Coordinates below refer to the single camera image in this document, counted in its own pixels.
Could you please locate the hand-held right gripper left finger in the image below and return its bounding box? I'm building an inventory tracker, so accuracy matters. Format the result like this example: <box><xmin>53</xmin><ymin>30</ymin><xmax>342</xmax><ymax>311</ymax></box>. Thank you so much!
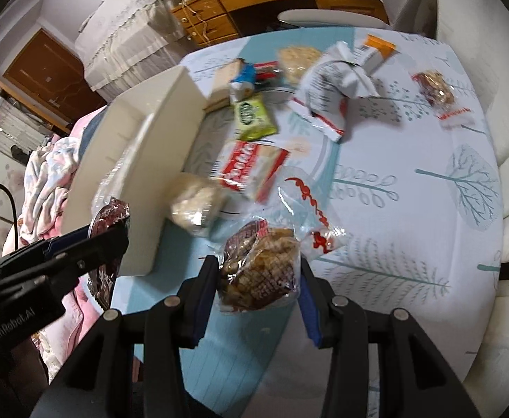
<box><xmin>30</xmin><ymin>255</ymin><xmax>220</xmax><ymax>418</ymax></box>

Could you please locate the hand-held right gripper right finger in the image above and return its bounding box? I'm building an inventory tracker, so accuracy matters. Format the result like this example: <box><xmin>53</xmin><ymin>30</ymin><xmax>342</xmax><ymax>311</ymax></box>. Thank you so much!
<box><xmin>298</xmin><ymin>259</ymin><xmax>481</xmax><ymax>418</ymax></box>

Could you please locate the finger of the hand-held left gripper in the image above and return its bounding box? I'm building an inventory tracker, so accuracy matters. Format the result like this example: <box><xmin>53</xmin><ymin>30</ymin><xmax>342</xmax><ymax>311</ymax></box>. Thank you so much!
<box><xmin>41</xmin><ymin>225</ymin><xmax>130</xmax><ymax>284</ymax></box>
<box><xmin>47</xmin><ymin>225</ymin><xmax>102</xmax><ymax>255</ymax></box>

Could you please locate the dark red snack packet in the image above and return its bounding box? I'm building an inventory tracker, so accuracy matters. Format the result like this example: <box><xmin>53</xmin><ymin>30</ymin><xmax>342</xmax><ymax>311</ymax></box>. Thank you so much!
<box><xmin>86</xmin><ymin>196</ymin><xmax>131</xmax><ymax>310</ymax></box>

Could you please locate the brown peanut brittle packet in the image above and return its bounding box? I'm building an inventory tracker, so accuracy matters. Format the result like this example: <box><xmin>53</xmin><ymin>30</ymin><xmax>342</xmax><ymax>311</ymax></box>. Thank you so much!
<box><xmin>217</xmin><ymin>220</ymin><xmax>303</xmax><ymax>314</ymax></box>

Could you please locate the cream plastic storage box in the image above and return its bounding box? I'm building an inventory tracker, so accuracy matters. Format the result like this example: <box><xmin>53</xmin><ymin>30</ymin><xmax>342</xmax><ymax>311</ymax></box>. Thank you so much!
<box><xmin>60</xmin><ymin>66</ymin><xmax>207</xmax><ymax>277</ymax></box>

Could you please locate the yellow puffed rice cake packet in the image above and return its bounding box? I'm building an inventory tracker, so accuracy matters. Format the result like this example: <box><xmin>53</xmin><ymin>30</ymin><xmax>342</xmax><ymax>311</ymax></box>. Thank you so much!
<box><xmin>277</xmin><ymin>45</ymin><xmax>322</xmax><ymax>85</ymax></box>

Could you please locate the pink floral blanket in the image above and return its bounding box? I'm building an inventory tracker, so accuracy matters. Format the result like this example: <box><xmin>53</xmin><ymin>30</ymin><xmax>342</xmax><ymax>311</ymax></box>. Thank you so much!
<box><xmin>19</xmin><ymin>109</ymin><xmax>120</xmax><ymax>384</ymax></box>

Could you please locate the pale rice cake packet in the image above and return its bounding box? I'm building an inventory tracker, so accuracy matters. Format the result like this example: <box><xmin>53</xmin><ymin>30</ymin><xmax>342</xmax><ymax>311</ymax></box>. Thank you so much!
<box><xmin>169</xmin><ymin>172</ymin><xmax>229</xmax><ymax>238</ymax></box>

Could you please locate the clear packet with red print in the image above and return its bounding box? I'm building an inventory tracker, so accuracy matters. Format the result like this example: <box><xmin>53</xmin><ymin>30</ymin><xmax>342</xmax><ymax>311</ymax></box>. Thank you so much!
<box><xmin>278</xmin><ymin>168</ymin><xmax>348</xmax><ymax>257</ymax></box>

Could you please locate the red and white snack packet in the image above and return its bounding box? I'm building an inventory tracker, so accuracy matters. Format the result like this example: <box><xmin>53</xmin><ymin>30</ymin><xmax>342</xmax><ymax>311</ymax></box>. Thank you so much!
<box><xmin>213</xmin><ymin>139</ymin><xmax>292</xmax><ymax>203</ymax></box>

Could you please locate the brown wooden door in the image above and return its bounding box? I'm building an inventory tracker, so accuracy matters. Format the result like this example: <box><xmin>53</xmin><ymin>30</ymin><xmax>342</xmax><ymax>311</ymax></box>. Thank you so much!
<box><xmin>4</xmin><ymin>28</ymin><xmax>96</xmax><ymax>123</ymax></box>

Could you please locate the green snack packet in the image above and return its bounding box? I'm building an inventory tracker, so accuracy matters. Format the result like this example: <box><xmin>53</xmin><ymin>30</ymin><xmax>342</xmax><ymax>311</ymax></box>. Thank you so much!
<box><xmin>234</xmin><ymin>93</ymin><xmax>279</xmax><ymax>142</ymax></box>

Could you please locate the beige wedge cake packet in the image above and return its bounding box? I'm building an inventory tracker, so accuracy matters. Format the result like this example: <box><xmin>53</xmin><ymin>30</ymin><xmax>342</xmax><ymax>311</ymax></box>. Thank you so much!
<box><xmin>203</xmin><ymin>59</ymin><xmax>244</xmax><ymax>111</ymax></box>

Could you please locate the lace covered furniture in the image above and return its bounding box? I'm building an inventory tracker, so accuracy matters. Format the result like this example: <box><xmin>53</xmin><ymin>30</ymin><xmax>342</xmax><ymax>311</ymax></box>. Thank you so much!
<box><xmin>75</xmin><ymin>0</ymin><xmax>194</xmax><ymax>92</ymax></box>

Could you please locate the blue and white snack packet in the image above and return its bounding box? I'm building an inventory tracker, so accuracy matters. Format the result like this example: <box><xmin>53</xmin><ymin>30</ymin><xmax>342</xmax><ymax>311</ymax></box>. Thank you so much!
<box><xmin>228</xmin><ymin>61</ymin><xmax>259</xmax><ymax>101</ymax></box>

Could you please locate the crumpled white bag red stripe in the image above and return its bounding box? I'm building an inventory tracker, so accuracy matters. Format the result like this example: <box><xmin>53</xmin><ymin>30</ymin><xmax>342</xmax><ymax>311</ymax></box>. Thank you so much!
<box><xmin>287</xmin><ymin>41</ymin><xmax>381</xmax><ymax>142</ymax></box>

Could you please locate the brown nut packet red print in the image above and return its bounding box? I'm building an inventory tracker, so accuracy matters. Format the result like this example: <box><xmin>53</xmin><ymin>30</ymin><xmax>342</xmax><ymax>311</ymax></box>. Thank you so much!
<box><xmin>412</xmin><ymin>70</ymin><xmax>475</xmax><ymax>129</ymax></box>

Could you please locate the wooden desk with drawers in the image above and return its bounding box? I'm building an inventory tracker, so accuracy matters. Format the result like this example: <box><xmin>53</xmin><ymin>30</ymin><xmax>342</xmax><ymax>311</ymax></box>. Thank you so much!
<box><xmin>171</xmin><ymin>0</ymin><xmax>390</xmax><ymax>48</ymax></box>

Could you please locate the orange and white bar packet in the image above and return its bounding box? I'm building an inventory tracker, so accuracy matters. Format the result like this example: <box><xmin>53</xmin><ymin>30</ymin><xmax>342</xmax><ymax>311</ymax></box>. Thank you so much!
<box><xmin>352</xmin><ymin>34</ymin><xmax>399</xmax><ymax>75</ymax></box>

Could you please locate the cream sofa cushion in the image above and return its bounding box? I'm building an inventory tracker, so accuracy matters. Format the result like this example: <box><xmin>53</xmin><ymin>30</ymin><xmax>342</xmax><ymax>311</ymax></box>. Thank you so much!
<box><xmin>433</xmin><ymin>0</ymin><xmax>509</xmax><ymax>401</ymax></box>

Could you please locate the grey office chair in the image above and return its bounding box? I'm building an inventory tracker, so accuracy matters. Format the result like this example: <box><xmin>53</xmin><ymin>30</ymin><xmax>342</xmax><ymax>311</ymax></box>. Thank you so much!
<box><xmin>278</xmin><ymin>0</ymin><xmax>438</xmax><ymax>40</ymax></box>

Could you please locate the white cord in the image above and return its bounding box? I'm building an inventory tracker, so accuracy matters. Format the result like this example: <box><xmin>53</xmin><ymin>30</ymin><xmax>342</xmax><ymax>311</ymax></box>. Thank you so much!
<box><xmin>180</xmin><ymin>0</ymin><xmax>211</xmax><ymax>46</ymax></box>

